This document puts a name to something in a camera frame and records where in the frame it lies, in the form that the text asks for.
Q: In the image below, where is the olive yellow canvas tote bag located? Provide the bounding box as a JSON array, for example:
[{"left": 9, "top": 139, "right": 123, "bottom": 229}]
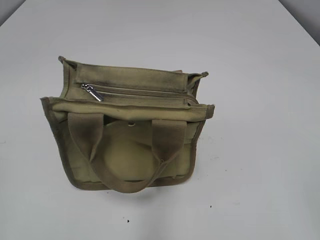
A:
[{"left": 41, "top": 56, "right": 215, "bottom": 194}]

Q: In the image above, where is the silver metal zipper pull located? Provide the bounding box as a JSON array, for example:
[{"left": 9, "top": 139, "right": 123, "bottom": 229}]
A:
[{"left": 80, "top": 83, "right": 104, "bottom": 102}]

